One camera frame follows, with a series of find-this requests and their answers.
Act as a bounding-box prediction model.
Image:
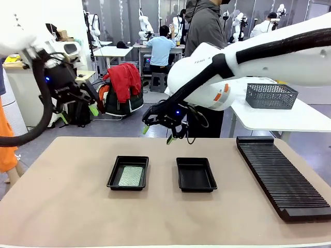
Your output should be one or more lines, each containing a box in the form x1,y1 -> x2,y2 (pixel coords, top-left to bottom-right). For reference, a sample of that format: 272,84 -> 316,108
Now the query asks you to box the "person in orange clothing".
0,61 -> 25,184

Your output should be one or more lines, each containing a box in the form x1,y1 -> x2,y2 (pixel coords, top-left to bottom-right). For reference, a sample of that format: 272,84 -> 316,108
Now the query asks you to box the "black arm cable sleeve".
143,27 -> 331,122
0,55 -> 54,148

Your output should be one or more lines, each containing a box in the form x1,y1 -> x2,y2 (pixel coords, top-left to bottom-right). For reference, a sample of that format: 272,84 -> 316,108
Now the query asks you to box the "grey plastic mesh basket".
245,83 -> 299,110

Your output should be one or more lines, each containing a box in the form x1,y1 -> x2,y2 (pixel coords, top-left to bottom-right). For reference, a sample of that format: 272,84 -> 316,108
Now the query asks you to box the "grey plastic stool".
149,72 -> 168,94

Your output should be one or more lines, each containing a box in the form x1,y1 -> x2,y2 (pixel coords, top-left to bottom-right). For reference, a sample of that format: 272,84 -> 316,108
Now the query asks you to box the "dark green bag pile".
97,82 -> 144,121

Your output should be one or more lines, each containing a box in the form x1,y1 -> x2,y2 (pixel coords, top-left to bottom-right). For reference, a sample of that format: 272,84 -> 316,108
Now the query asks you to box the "small wooden-top desk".
74,70 -> 96,83

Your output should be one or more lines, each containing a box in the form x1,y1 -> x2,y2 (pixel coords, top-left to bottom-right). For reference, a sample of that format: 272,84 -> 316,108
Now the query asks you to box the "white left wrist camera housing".
62,41 -> 82,63

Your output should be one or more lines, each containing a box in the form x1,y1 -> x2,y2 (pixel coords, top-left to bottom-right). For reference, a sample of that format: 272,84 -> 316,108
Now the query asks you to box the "white desk with cap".
92,45 -> 134,75

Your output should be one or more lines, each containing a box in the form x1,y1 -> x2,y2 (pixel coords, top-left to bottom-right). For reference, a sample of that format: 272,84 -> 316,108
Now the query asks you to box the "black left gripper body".
43,61 -> 81,104

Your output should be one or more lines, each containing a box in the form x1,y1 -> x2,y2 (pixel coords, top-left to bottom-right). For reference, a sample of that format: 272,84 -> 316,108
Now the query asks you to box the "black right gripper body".
154,101 -> 190,128

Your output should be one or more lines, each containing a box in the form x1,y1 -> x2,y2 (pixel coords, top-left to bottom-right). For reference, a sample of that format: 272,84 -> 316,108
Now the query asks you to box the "white cabinet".
4,61 -> 65,127

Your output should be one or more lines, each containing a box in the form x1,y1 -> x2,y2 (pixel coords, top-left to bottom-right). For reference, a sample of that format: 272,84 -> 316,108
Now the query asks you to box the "red jacket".
103,63 -> 142,103

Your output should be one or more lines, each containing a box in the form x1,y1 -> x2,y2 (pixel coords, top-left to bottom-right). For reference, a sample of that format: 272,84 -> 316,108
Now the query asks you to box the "person in blue shirt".
146,25 -> 176,75

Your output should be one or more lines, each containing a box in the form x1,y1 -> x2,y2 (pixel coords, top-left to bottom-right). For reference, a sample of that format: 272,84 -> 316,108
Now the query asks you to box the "black right arm cable sleeve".
143,27 -> 331,122

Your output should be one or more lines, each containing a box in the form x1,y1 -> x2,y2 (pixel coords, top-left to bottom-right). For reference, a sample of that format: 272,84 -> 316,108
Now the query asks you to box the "grey metal workbench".
133,42 -> 186,78

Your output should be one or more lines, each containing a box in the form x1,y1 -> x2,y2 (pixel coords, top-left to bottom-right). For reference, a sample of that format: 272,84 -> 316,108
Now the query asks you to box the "black backpack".
66,100 -> 92,129

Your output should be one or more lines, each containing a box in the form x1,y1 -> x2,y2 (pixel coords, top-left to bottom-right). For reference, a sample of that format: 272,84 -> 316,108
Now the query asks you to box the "black left arm cable sleeve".
0,55 -> 54,148

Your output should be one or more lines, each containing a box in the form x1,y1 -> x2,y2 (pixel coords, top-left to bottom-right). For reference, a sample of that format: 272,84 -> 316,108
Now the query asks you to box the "black slotted board rack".
236,136 -> 331,223

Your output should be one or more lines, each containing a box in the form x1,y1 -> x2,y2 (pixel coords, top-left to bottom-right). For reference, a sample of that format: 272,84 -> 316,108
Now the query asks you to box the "black ESD tray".
106,155 -> 150,192
176,157 -> 218,193

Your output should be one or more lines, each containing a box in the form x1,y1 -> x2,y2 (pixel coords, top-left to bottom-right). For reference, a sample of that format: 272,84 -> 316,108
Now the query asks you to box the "white cylindrical air purifier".
2,74 -> 28,135

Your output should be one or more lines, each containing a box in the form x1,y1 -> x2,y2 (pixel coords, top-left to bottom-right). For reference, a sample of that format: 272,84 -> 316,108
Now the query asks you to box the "person in grey jacket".
184,0 -> 230,138

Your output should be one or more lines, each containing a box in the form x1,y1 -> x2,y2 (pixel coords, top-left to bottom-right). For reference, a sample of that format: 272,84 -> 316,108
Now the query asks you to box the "person in white coat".
249,12 -> 279,38

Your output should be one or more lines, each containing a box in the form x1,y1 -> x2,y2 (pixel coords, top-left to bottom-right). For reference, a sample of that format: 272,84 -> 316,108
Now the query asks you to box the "white side table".
227,76 -> 331,142

